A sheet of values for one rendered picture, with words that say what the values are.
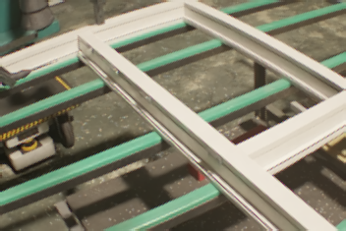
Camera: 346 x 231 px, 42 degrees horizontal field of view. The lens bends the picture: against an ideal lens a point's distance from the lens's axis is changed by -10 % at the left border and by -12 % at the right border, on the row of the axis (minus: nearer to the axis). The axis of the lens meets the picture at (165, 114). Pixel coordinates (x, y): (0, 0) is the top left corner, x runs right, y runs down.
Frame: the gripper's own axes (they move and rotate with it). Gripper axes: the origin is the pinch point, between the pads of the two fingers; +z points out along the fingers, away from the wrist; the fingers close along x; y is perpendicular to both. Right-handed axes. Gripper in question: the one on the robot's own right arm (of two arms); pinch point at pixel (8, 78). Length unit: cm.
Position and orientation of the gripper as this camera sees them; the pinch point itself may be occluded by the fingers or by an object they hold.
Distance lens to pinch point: 150.3
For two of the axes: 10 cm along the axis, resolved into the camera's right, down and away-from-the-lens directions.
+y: 6.6, -7.5, -0.6
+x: -5.0, -5.0, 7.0
